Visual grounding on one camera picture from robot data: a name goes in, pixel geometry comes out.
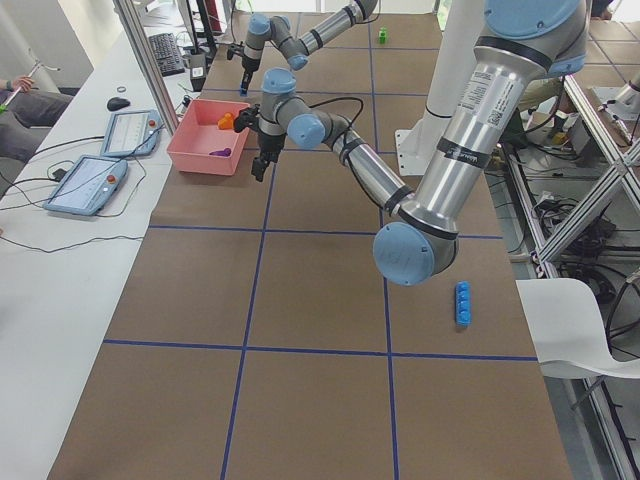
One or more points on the purple long block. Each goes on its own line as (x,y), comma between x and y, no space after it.
(226,152)

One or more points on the pink plastic box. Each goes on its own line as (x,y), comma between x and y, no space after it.
(197,135)

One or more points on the long blue block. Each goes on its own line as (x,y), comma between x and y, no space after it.
(463,304)

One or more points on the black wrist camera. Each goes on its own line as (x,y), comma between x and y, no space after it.
(235,50)
(248,118)

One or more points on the white paper sheet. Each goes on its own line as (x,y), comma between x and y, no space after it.
(567,330)

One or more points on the near blue teach pendant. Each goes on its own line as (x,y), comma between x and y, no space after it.
(87,186)

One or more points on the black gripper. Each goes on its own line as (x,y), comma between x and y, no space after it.
(247,65)
(270,144)

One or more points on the seated person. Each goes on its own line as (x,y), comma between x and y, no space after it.
(30,108)

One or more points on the aluminium frame post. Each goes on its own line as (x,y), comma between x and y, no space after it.
(143,53)

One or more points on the far blue teach pendant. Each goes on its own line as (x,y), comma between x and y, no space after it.
(133,133)

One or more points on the blue teach pendant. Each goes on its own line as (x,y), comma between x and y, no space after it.
(133,133)
(87,186)

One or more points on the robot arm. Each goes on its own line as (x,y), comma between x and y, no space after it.
(496,49)
(296,51)

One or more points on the orange block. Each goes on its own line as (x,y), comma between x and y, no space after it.
(226,121)

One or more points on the black computer mouse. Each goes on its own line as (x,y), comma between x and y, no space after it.
(117,103)

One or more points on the black keyboard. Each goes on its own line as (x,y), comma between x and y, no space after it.
(167,54)

